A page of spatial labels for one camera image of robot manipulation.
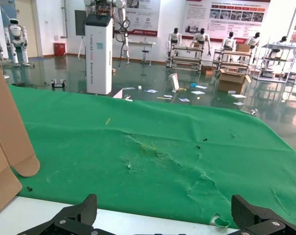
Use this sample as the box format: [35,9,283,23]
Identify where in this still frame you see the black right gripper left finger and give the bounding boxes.
[15,193,99,235]

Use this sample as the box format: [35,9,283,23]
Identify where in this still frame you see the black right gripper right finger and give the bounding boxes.
[226,194,296,235]

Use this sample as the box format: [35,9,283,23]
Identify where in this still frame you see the open floor cardboard box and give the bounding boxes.
[217,69,252,94]

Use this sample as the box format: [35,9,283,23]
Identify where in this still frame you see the green table cloth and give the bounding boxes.
[8,84,296,230]

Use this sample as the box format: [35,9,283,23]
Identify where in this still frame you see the white floor board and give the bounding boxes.
[113,87,136,99]

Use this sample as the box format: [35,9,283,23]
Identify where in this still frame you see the tilted white carton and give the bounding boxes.
[168,72,180,93]

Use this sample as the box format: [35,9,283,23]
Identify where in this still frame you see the metal workbench rack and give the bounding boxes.
[169,45,204,71]
[252,36,296,84]
[213,48,252,74]

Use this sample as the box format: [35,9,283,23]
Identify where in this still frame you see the red bin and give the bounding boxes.
[52,42,66,57]

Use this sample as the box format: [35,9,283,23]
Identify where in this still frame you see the white black humanoid robot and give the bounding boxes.
[246,31,261,62]
[270,36,288,67]
[221,31,237,62]
[167,27,183,62]
[190,27,212,55]

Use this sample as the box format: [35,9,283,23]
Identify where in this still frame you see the black round stool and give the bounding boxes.
[141,49,151,66]

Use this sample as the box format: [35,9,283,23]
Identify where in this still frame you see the white sink counter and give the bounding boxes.
[127,38,156,49]

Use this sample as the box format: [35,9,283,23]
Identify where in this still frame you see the white standing humanoid robot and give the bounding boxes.
[3,18,35,68]

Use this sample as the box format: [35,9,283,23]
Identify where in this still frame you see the dark display screen on stand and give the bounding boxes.
[74,9,90,60]

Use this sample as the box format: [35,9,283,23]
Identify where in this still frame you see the beige door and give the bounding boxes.
[14,0,44,58]

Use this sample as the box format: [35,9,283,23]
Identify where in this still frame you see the white Tianqing robot pedestal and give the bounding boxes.
[85,14,114,95]

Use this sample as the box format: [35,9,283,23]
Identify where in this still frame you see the grey wall pipe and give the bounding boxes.
[60,0,68,39]

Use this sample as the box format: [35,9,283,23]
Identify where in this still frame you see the wide wall info board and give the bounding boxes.
[183,0,271,42]

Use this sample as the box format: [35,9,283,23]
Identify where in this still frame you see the white robot on pedestal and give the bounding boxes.
[83,0,132,66]

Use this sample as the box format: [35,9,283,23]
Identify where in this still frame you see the red white wall poster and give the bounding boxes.
[125,0,161,38]

